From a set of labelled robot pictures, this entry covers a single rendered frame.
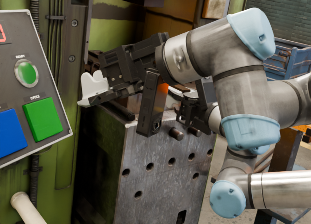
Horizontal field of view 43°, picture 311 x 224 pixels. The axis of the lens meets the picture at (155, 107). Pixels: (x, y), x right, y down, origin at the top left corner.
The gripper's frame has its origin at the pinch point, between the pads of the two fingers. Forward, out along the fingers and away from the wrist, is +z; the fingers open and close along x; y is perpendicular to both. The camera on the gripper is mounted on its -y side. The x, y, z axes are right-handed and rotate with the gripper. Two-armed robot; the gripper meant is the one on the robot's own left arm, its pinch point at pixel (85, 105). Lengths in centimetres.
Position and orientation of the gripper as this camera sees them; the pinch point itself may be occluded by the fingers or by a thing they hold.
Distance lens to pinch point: 73.5
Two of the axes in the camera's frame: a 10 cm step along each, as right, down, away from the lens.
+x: -4.7, 1.8, -8.6
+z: -8.3, 2.4, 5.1
